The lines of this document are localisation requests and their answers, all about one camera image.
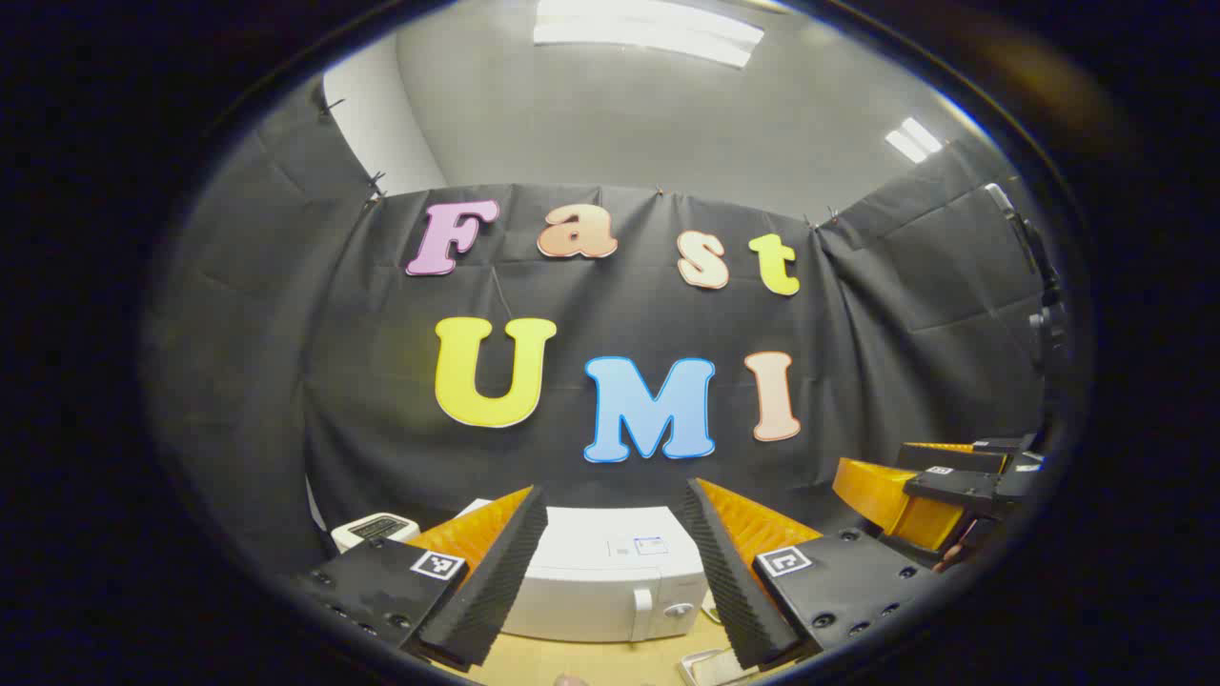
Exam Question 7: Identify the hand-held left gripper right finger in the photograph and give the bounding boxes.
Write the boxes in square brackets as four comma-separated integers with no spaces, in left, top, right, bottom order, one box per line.
[682,476,945,671]

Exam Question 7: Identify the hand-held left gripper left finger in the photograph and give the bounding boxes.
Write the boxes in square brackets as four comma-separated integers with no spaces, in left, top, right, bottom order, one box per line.
[291,484,550,673]

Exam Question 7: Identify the white microwave oven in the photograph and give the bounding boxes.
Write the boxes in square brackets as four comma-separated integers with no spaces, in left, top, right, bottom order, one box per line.
[457,497,711,644]

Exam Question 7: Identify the white divided dish with beans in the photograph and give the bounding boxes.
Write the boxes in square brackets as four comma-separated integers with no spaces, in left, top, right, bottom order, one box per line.
[679,648,763,686]

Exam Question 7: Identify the black metal stand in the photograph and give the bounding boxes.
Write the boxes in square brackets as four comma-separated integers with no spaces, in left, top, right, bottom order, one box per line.
[985,181,1065,368]

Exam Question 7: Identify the black backdrop cloth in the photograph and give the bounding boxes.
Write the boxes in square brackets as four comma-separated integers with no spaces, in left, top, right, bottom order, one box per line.
[143,76,1059,573]

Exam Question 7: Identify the small ceiling light panel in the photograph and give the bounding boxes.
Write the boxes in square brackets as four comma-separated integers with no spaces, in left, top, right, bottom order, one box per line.
[884,116,945,165]

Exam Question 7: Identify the large ceiling light panel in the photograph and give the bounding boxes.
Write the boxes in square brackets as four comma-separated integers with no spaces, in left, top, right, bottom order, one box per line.
[532,0,765,70]

